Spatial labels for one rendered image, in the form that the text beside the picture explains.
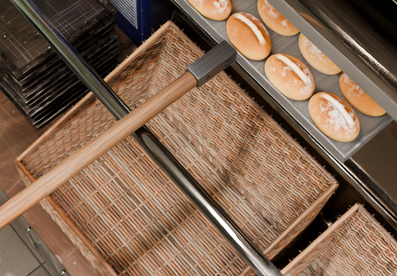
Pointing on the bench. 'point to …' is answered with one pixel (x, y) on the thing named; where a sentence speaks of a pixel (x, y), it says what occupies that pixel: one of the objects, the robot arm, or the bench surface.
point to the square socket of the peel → (212, 62)
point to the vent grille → (123, 0)
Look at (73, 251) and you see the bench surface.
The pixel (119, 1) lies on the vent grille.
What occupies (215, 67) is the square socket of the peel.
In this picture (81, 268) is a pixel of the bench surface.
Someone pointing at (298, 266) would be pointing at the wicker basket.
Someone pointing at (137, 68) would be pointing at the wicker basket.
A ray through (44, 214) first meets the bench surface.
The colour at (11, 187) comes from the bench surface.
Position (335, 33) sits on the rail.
